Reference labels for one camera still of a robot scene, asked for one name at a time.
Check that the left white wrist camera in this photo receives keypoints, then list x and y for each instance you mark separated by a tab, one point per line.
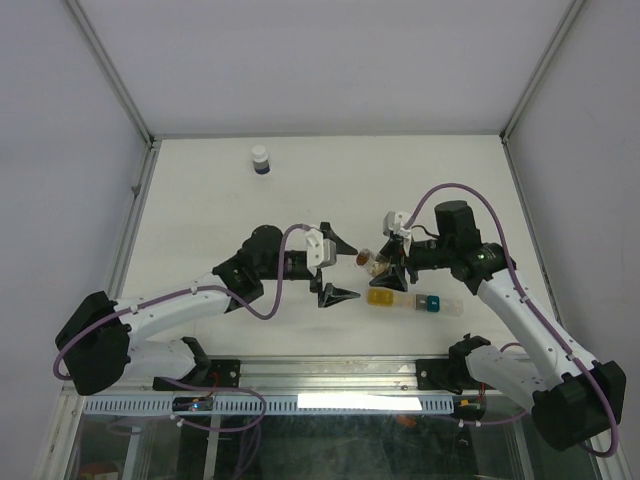
320	251

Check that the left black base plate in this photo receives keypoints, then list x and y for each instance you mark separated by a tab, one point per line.
214	372

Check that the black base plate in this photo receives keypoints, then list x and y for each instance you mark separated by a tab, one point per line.
448	374
214	372

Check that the clear bottle yellow pills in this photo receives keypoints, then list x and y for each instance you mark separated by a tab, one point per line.
381	266

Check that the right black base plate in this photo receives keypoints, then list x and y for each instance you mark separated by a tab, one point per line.
448	374

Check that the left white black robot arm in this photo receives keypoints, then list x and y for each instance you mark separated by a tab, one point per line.
108	340

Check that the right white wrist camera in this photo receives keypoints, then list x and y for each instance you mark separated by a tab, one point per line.
395	224

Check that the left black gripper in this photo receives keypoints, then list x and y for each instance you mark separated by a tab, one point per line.
330	294

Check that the clear bottle cap orange label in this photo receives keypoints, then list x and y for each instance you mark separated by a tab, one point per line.
365	258

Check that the white slotted cable duct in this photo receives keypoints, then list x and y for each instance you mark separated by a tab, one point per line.
300	404

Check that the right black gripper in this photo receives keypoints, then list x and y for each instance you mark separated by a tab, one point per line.
400	252

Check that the right aluminium frame post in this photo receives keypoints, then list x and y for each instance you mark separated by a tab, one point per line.
544	63

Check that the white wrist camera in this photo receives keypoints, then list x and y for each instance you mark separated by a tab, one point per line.
320	251
395	224

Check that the left aluminium frame post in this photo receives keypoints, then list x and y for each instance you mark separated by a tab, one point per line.
96	47

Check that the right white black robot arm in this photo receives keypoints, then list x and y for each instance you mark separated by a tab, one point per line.
570	395

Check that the aluminium mounting rail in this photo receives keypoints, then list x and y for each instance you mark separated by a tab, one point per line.
318	374

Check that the aluminium frame post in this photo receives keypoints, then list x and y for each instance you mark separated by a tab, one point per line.
544	63
96	47

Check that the white cap blue pill bottle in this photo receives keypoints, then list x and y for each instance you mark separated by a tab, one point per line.
260	159

